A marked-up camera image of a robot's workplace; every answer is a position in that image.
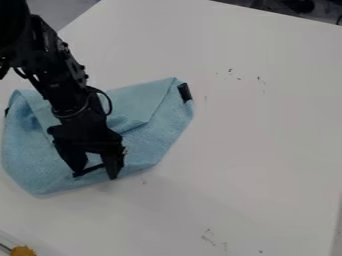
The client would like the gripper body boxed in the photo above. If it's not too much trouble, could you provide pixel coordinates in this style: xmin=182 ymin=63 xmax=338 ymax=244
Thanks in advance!
xmin=45 ymin=97 xmax=127 ymax=158

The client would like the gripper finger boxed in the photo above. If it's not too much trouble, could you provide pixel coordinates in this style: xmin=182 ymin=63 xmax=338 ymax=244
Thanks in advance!
xmin=101 ymin=153 xmax=127 ymax=181
xmin=56 ymin=143 xmax=91 ymax=175

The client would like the light blue cloth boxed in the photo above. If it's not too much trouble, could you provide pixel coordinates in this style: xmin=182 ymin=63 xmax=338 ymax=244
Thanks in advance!
xmin=0 ymin=77 xmax=196 ymax=196

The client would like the orange tool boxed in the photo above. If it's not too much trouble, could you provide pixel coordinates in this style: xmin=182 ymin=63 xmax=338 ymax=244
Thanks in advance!
xmin=9 ymin=245 xmax=38 ymax=256

